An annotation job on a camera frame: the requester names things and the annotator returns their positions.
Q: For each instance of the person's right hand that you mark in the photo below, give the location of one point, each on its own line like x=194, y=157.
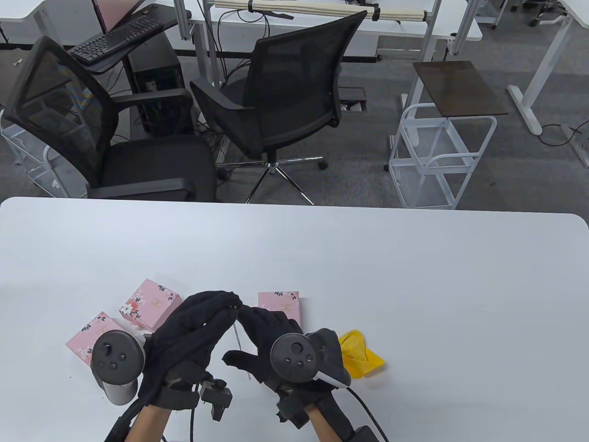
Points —
x=267, y=327

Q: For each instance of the person's left hand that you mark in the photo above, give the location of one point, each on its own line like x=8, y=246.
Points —
x=188, y=336

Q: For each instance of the pink floral jewelry box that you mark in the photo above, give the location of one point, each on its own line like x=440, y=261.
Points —
x=285, y=301
x=150, y=301
x=85, y=340

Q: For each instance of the grey hand controller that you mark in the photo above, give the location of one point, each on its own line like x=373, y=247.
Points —
x=115, y=357
x=294, y=357

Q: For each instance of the yellow cleaning cloth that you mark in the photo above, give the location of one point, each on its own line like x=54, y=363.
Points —
x=363, y=357

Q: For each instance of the person's right forearm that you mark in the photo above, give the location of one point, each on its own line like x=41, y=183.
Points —
x=322, y=426

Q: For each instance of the black right forearm module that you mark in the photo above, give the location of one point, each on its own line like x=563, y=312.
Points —
x=366, y=435

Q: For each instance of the black left forearm module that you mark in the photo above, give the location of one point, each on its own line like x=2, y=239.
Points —
x=117, y=428

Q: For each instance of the person's left forearm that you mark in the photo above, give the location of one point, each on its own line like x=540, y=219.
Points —
x=149, y=426

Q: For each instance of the black mesh office chair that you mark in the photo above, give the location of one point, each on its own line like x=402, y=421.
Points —
x=152, y=165

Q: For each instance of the floor power box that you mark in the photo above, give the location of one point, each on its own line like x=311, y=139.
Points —
x=352, y=95

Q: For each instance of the black chair with chrome base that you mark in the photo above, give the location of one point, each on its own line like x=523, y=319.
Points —
x=285, y=78

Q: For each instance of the black computer tower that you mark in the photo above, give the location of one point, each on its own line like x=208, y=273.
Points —
x=156, y=78

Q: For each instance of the black keyboard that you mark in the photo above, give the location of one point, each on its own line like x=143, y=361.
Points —
x=115, y=39

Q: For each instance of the brown board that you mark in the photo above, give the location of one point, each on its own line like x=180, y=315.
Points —
x=460, y=87

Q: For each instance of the white desk with angled leg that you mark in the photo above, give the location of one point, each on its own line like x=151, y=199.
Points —
x=548, y=55

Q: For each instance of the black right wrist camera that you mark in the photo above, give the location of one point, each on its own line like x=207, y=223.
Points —
x=292, y=410

